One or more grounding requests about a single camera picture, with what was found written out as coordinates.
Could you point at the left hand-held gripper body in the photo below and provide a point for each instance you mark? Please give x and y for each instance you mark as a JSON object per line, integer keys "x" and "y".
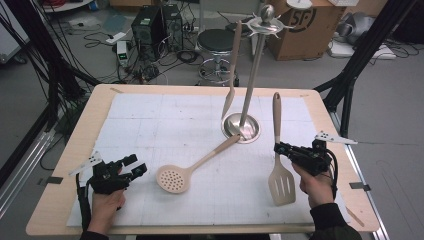
{"x": 108, "y": 180}

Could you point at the aluminium rail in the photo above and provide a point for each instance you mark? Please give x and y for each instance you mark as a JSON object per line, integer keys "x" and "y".
{"x": 23, "y": 170}
{"x": 363, "y": 186}

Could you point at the grey bag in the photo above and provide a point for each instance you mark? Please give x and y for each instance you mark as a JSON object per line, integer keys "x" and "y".
{"x": 358, "y": 26}

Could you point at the small white power strip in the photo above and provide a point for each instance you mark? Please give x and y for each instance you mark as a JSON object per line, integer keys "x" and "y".
{"x": 116, "y": 37}

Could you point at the cardboard box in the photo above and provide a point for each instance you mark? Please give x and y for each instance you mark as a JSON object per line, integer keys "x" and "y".
{"x": 310, "y": 33}

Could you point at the long white power strip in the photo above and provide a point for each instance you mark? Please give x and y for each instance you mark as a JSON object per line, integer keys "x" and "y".
{"x": 343, "y": 50}

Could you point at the white bench power supply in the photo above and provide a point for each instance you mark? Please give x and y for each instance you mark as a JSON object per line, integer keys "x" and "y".
{"x": 122, "y": 53}

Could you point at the large black computer tower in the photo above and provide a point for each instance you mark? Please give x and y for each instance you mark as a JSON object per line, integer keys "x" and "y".
{"x": 146, "y": 33}

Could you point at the black round stool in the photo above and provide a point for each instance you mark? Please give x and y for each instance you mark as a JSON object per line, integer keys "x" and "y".
{"x": 216, "y": 40}

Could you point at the person's left hand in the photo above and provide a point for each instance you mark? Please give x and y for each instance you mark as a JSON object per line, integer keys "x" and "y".
{"x": 103, "y": 211}

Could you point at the white round disc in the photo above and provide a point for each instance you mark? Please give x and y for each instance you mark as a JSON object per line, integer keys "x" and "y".
{"x": 299, "y": 3}

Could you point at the person's right hand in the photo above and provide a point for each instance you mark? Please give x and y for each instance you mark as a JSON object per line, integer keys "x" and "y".
{"x": 318, "y": 190}

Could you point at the steel utensil rack stand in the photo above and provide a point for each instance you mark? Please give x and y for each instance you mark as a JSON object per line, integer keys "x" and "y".
{"x": 253, "y": 66}

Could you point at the black tape piece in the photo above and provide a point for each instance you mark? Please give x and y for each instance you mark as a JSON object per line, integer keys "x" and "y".
{"x": 359, "y": 186}
{"x": 53, "y": 180}

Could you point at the beige perforated skimmer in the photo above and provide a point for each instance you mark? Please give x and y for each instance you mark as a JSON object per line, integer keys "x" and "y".
{"x": 171, "y": 180}

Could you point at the beige solid spatula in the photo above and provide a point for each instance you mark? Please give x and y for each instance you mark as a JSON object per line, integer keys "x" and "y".
{"x": 233, "y": 60}

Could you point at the black metal frame stand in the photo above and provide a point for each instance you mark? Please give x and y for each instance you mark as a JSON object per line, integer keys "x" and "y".
{"x": 33, "y": 33}
{"x": 363, "y": 50}

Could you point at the white grid mat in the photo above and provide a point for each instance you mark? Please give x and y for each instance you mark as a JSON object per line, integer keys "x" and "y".
{"x": 186, "y": 116}

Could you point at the brown tape strip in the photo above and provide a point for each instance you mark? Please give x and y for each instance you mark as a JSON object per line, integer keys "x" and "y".
{"x": 354, "y": 217}

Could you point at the beige slotted spatula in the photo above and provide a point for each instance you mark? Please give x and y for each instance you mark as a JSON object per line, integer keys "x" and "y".
{"x": 281, "y": 186}

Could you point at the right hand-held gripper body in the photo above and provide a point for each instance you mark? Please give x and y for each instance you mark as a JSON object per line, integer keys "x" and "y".
{"x": 310, "y": 160}

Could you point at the slim black computer tower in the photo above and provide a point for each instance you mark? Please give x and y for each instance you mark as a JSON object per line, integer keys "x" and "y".
{"x": 173, "y": 26}

